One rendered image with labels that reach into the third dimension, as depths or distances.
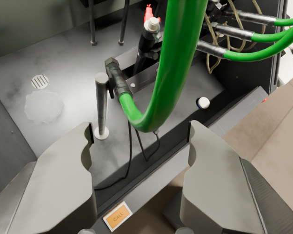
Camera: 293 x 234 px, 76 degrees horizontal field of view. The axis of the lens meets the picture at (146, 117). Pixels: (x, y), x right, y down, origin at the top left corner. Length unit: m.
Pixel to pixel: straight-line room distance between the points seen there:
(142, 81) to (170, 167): 0.21
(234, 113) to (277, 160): 1.49
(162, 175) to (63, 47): 0.48
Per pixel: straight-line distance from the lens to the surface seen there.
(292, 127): 2.24
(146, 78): 0.46
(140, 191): 0.43
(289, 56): 0.75
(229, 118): 0.55
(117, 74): 0.25
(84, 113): 0.57
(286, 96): 2.33
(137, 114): 0.16
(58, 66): 0.64
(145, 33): 0.36
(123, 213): 0.42
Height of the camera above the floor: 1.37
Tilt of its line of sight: 69 degrees down
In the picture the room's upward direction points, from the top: 39 degrees clockwise
